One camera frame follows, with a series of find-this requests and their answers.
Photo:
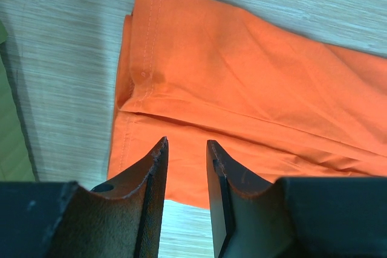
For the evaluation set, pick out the orange t shirt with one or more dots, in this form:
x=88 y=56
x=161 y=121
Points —
x=279 y=103

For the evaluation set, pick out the green plastic tub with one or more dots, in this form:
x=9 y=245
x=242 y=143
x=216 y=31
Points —
x=15 y=160

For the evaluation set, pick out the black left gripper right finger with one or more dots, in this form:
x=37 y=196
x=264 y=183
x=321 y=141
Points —
x=293 y=216

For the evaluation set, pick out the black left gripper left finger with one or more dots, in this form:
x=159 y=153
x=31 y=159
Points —
x=120 y=217

